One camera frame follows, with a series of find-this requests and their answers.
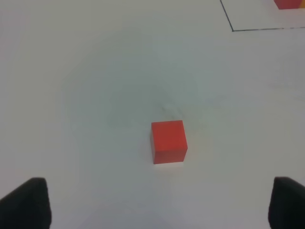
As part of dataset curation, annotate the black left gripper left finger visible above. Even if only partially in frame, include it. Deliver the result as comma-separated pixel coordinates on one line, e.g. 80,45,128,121
0,177,52,229

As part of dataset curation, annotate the red template cube block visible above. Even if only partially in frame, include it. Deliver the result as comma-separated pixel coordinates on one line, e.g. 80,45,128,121
274,0,303,10

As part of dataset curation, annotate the orange template cube block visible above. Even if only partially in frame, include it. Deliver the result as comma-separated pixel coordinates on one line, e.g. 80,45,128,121
299,1,305,9

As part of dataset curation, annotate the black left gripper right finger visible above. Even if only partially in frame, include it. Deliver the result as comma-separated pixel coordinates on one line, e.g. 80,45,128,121
268,177,305,229

